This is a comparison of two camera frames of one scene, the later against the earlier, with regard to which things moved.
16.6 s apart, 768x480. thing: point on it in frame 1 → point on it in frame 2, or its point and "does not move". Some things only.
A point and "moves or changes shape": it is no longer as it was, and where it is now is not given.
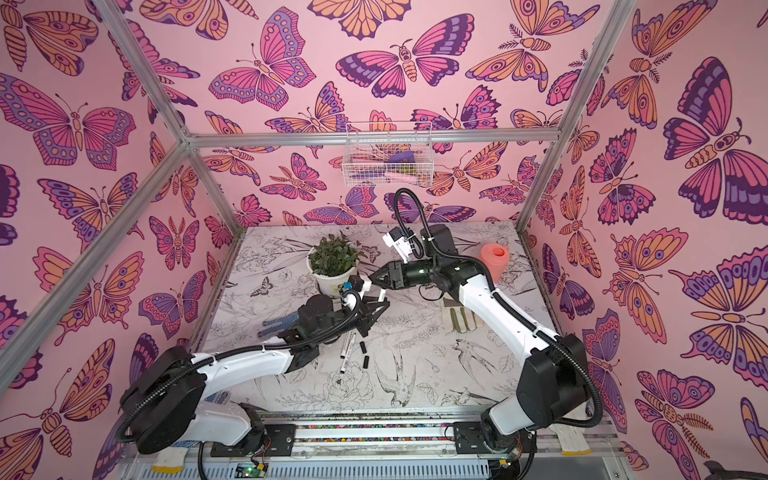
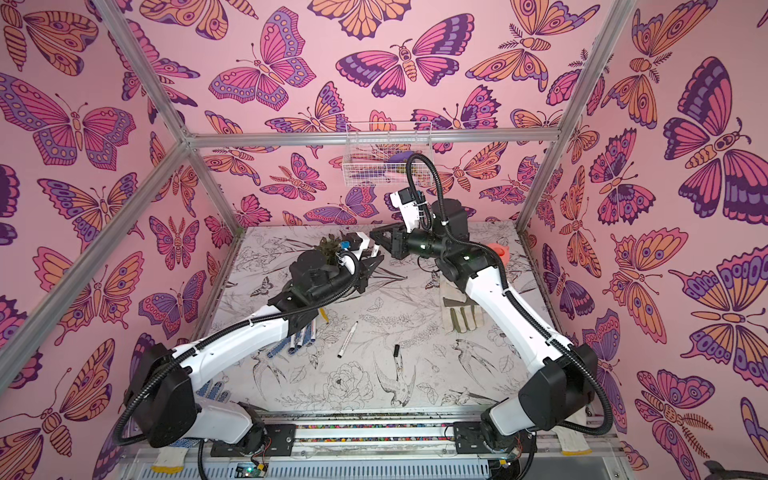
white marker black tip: (342, 369) moves or changes shape
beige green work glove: (459, 318) does not move
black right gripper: (396, 276) → (401, 241)
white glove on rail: (573, 441) does not move
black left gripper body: (360, 322) → (360, 283)
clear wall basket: (389, 154) does not move
